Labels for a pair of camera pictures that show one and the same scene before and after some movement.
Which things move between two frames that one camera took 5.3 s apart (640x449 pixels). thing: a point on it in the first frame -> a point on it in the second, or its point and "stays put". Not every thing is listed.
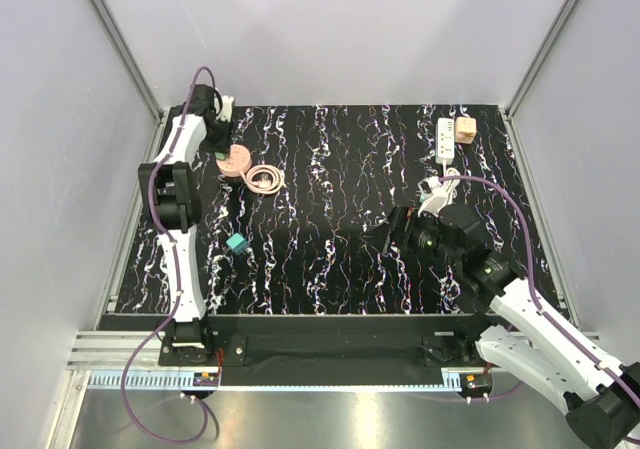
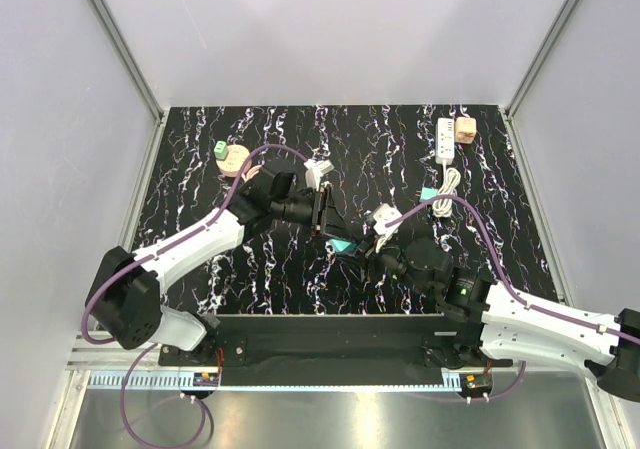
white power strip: [444, 141] stays put
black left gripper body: [219, 139] -> [294, 209]
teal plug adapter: [237, 244] -> [342, 246]
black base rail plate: [325, 349] stays put
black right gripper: [378, 235] -> [373, 257]
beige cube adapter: [465, 129] stays put
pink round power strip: [238, 162] stays put
